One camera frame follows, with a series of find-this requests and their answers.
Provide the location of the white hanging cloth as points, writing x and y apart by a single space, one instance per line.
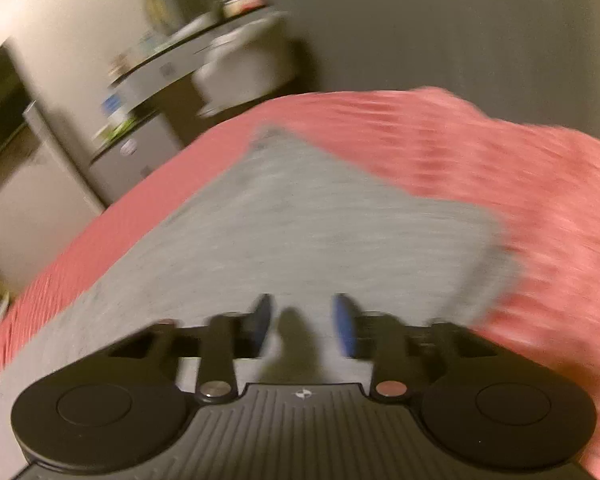
245 65

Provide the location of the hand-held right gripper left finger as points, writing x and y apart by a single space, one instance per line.
260 325

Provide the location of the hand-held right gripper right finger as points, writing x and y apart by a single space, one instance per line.
345 325

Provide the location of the green packet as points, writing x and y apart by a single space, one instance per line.
115 132

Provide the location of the grey pants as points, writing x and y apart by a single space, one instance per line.
280 220

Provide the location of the pink blanket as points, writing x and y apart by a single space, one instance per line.
480 160

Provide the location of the blue box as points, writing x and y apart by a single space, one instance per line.
112 110

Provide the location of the white refrigerator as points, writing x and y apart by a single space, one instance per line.
135 160

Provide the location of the grey shelf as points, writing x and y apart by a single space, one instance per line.
180 60

